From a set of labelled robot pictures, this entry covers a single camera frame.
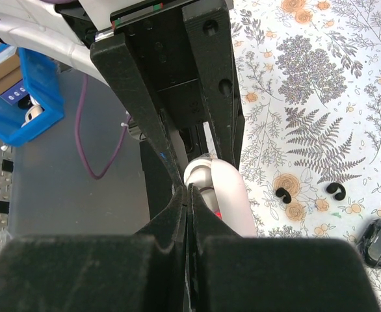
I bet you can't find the white earbud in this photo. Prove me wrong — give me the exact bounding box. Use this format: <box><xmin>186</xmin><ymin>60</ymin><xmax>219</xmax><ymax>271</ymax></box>
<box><xmin>187</xmin><ymin>166</ymin><xmax>220</xmax><ymax>213</ymax></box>

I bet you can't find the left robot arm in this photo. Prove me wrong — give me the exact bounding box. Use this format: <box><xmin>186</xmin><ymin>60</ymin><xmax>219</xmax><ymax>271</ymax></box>
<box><xmin>0</xmin><ymin>1</ymin><xmax>244</xmax><ymax>186</ymax></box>

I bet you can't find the black earbud charging case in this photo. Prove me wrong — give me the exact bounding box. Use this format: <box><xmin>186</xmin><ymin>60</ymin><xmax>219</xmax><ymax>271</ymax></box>
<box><xmin>357</xmin><ymin>218</ymin><xmax>381</xmax><ymax>269</ymax></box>

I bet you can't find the white earbud charging case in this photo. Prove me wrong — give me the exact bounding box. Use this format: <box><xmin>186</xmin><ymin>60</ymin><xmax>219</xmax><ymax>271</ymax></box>
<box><xmin>183</xmin><ymin>155</ymin><xmax>257</xmax><ymax>237</ymax></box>

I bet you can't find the black earbud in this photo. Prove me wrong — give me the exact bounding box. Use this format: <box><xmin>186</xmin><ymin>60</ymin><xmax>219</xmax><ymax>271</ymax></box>
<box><xmin>275</xmin><ymin>187</ymin><xmax>292</xmax><ymax>204</ymax></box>
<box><xmin>326</xmin><ymin>182</ymin><xmax>347</xmax><ymax>201</ymax></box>

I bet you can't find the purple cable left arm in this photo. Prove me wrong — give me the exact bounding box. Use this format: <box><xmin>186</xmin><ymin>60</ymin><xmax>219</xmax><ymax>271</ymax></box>
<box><xmin>74</xmin><ymin>73</ymin><xmax>133</xmax><ymax>181</ymax></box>

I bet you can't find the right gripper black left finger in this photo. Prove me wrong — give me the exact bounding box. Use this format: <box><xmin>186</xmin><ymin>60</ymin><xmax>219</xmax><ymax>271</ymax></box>
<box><xmin>0</xmin><ymin>187</ymin><xmax>187</xmax><ymax>311</ymax></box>

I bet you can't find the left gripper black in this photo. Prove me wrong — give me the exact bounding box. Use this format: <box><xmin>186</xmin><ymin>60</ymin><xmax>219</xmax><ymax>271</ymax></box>
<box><xmin>90</xmin><ymin>1</ymin><xmax>244</xmax><ymax>187</ymax></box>

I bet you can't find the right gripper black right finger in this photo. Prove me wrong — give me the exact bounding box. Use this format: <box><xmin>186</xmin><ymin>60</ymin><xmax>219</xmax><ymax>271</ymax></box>
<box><xmin>189</xmin><ymin>186</ymin><xmax>380</xmax><ymax>311</ymax></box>

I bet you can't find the floral patterned table mat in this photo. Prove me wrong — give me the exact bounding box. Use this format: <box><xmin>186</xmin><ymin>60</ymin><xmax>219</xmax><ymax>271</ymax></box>
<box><xmin>231</xmin><ymin>1</ymin><xmax>381</xmax><ymax>243</ymax></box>

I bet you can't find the blue storage bin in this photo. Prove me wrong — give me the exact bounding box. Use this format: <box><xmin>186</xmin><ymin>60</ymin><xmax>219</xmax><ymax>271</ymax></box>
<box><xmin>0</xmin><ymin>44</ymin><xmax>64</xmax><ymax>146</ymax></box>

